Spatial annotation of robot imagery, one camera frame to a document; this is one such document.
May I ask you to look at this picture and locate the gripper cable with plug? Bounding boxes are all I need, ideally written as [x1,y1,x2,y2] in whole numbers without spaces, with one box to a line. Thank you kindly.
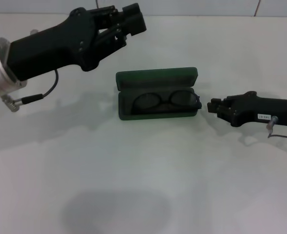
[1,69,59,113]
[266,116,287,142]

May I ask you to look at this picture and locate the black thin-framed glasses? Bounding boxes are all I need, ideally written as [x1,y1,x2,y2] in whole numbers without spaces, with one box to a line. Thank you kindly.
[133,89,202,113]

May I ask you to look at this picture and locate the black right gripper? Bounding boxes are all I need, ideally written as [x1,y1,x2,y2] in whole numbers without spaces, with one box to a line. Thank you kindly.
[207,91,287,128]

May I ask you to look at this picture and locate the right gripper cable with plug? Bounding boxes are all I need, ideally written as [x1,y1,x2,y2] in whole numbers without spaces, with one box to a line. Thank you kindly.
[266,116,287,142]

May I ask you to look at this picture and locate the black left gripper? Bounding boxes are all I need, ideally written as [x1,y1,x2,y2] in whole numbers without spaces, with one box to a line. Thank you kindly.
[6,8,110,82]

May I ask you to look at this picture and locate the green glasses case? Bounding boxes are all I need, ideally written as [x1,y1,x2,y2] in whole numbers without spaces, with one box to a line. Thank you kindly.
[115,66,199,121]

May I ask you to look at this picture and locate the left gripper cable with plug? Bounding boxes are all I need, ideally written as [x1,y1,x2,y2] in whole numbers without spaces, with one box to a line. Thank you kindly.
[1,69,59,113]

